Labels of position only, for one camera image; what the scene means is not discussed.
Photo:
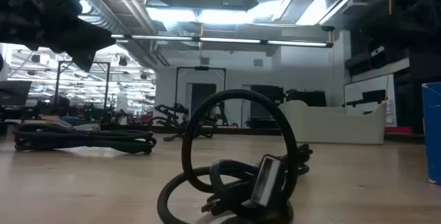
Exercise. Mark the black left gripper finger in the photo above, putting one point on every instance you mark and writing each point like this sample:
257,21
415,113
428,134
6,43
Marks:
91,32
98,47

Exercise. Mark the black background robot arm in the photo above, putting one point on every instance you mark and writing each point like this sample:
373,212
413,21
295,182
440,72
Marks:
172,112

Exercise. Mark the black monitor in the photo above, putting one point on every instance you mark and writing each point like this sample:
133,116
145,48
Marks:
13,93

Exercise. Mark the white board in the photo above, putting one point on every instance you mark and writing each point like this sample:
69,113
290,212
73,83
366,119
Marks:
361,86

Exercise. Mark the blue game controller box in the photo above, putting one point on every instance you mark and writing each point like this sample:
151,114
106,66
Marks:
432,131

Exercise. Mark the red object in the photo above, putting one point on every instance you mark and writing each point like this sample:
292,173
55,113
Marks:
399,130

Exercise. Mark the long ceiling light bar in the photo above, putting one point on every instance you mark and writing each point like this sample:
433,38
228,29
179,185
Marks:
227,40

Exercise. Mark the black screens row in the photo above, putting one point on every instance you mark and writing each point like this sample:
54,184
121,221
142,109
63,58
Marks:
306,98

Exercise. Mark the grey plastic bin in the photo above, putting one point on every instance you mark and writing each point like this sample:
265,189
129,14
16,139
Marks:
330,127

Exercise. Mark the black background rig frame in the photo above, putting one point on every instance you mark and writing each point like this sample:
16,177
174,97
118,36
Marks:
82,62
201,68

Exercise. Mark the silver ventilation duct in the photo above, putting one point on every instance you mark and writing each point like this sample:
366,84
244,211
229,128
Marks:
103,13

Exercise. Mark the black wall shelf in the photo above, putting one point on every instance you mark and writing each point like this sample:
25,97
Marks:
361,62

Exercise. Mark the black aluminium table frame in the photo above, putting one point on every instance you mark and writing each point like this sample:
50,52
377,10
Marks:
241,131

